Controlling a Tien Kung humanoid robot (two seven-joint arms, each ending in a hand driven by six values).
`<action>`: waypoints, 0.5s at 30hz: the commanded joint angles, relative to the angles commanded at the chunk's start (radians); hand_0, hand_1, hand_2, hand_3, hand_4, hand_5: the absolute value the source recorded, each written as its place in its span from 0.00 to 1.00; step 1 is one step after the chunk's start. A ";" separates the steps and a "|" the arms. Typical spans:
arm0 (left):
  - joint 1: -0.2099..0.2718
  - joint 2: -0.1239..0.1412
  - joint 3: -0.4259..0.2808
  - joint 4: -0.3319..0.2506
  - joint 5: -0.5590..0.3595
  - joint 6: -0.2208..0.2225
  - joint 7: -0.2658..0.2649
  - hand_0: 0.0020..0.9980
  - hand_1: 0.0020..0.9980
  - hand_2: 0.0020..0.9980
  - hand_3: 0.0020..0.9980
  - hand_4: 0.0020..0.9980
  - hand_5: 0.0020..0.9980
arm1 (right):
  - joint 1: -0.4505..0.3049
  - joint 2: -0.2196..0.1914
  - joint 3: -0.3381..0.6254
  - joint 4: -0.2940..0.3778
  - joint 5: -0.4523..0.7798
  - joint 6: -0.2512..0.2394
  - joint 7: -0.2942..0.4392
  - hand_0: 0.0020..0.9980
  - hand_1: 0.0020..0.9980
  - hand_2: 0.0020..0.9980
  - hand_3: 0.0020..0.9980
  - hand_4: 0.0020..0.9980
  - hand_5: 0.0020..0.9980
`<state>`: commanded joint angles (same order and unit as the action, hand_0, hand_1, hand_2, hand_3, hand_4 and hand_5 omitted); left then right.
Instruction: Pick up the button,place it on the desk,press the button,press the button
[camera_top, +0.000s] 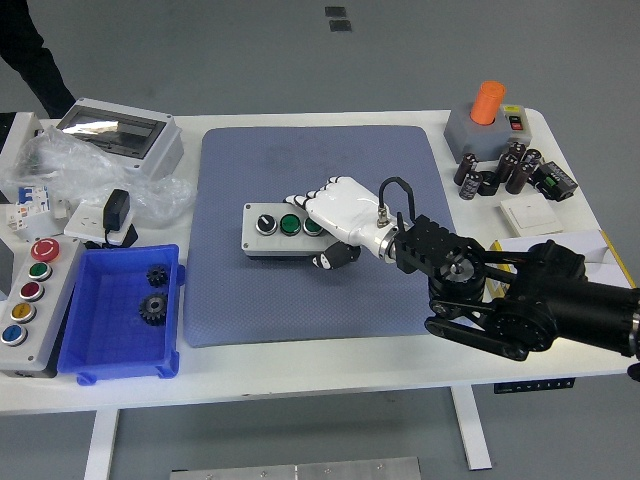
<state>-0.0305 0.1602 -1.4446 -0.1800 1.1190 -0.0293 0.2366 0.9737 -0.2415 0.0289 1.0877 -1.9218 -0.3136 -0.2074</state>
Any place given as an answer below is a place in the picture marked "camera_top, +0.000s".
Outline white wall socket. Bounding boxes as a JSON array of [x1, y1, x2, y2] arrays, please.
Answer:
[[63, 199, 135, 247]]

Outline black module with green terminal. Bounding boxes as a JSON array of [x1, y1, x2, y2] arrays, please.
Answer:
[[532, 159, 580, 203]]

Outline black power adapter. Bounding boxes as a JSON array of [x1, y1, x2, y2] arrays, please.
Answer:
[[101, 188, 132, 234]]

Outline orange cylinder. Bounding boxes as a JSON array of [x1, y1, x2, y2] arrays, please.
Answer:
[[472, 80, 507, 126]]

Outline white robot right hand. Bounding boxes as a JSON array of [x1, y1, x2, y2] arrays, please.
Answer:
[[283, 174, 391, 273]]

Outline clear plastic bag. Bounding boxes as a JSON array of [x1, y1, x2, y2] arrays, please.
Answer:
[[0, 124, 195, 224]]

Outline grey four-button control box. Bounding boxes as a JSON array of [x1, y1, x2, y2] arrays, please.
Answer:
[[240, 201, 346, 261]]

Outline blue plastic bin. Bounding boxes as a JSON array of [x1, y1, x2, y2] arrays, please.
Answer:
[[56, 243, 187, 386]]

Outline grey plastic box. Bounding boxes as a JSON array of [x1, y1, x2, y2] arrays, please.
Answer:
[[0, 111, 46, 181]]

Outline grey enclosure with clear lid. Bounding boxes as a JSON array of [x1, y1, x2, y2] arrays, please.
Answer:
[[54, 97, 185, 182]]

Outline small black bevel gear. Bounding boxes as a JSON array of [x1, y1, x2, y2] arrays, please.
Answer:
[[144, 263, 170, 289]]

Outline white table leg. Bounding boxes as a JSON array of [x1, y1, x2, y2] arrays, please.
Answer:
[[82, 407, 122, 480], [447, 384, 494, 472]]

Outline white blue circuit breaker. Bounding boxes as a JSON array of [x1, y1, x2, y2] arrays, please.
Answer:
[[4, 184, 54, 232]]

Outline grey rocker switch box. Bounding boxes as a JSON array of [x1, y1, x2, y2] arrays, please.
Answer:
[[501, 103, 534, 147]]

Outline black desk control panel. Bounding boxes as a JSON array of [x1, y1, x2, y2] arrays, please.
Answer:
[[493, 378, 576, 395]]

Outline yellow white cardboard box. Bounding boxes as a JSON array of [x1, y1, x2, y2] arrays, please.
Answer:
[[484, 228, 640, 301]]

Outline white wall switch panel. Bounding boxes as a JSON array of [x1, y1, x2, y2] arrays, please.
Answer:
[[499, 193, 565, 236]]

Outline grey metal plate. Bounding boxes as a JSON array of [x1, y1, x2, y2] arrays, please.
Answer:
[[169, 455, 422, 480]]

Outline grey block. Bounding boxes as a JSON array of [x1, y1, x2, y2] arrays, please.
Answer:
[[443, 102, 514, 164]]

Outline grey five-button control box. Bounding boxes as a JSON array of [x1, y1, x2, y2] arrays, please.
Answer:
[[0, 237, 87, 380]]

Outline short black ring part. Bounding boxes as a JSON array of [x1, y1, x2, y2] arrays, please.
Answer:
[[476, 170, 501, 197]]

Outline blue-grey padded mat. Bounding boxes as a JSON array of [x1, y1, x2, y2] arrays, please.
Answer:
[[182, 124, 471, 349]]

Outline large black bevel gear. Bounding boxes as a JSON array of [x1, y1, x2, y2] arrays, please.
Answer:
[[137, 291, 170, 329]]

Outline person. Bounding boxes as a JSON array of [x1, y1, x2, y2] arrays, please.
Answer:
[[0, 0, 77, 120]]

